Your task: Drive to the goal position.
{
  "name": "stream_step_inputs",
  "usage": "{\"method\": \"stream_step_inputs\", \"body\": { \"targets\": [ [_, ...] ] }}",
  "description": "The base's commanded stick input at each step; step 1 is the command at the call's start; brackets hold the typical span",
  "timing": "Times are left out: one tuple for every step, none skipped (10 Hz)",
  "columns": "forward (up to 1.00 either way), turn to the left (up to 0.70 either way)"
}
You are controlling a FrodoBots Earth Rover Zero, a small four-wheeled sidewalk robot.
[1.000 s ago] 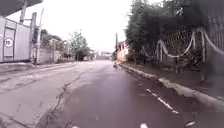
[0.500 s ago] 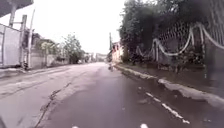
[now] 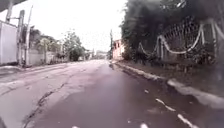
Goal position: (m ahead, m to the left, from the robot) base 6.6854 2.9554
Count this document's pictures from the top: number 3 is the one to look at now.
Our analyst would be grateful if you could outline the pink building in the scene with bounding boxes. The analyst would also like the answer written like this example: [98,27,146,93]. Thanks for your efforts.
[112,39,126,61]

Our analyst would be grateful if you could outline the utility pole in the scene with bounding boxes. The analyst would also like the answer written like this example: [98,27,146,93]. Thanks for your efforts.
[109,29,114,61]

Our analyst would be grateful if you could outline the grey asphalt road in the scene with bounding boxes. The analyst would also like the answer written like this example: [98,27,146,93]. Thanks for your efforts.
[0,59,224,128]

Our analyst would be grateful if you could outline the green trees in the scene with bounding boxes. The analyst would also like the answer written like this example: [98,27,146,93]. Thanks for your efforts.
[29,28,87,63]

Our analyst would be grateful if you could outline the dark trees over fence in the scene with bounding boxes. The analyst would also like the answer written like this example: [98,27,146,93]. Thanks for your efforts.
[120,0,224,62]

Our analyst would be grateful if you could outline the dark verge strip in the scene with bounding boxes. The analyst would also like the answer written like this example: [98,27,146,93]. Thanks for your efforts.
[117,59,224,98]

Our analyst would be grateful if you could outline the fence with white posts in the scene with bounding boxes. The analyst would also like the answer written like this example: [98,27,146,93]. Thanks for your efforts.
[137,18,224,66]

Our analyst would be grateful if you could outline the pale concrete kerb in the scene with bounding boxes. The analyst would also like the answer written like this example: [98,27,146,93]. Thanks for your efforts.
[114,61,224,110]

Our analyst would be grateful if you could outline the grey poles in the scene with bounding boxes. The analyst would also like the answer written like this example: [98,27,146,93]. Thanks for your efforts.
[5,0,34,67]

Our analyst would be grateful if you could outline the pale low wall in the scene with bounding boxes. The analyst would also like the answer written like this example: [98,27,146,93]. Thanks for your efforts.
[27,48,63,67]

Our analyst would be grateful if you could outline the white wall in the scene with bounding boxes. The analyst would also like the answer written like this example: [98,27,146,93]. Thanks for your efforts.
[0,20,19,66]

